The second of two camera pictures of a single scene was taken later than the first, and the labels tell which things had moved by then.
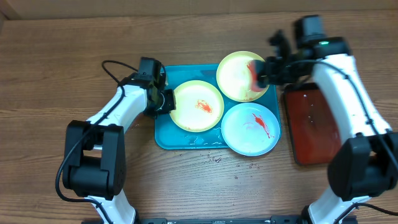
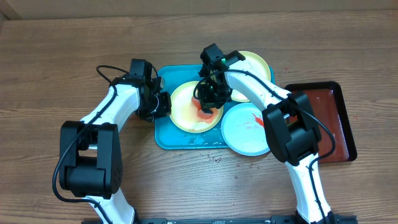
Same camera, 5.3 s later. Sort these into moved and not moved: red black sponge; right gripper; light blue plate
Moved: red black sponge; right gripper
Not moved: light blue plate
